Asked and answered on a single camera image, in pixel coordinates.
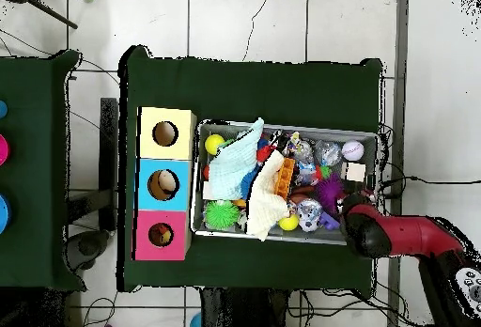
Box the mint knitted cloth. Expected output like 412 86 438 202
208 117 265 201

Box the orange toy building brick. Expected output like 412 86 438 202
274 157 296 198

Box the cream knitted cloth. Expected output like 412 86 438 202
245 149 292 241

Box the purple spiky ball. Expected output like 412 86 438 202
315 174 345 217

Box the orange striped tiger plush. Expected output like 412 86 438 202
148 223 169 245

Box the wooden box with three holes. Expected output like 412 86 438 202
132 106 198 262

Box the clear mesh bin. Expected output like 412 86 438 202
190 118 381 247

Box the green spiky ball with eyes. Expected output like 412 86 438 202
204 199 241 230

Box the brown toy football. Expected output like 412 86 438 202
288 185 317 206

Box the small yellow printed ball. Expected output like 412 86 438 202
278 213 301 232

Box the dark green table cloth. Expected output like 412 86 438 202
117 45 384 293
0 49 86 291

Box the multicolour spiky caterpillar toy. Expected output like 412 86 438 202
314 164 333 181

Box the black white soccer ball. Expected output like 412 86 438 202
300 216 321 233

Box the purple toy piece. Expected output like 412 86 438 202
318 211 341 231

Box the white baseball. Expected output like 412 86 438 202
341 139 365 162

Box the plain wooden block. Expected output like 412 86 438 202
343 162 367 183

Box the black rod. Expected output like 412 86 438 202
22 0 79 30

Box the pink round toy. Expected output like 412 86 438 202
0 133 10 166

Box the large blue round toy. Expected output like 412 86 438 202
0 193 11 234

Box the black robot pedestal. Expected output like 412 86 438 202
199 287 290 327

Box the black power cable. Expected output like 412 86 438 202
380 175 481 198

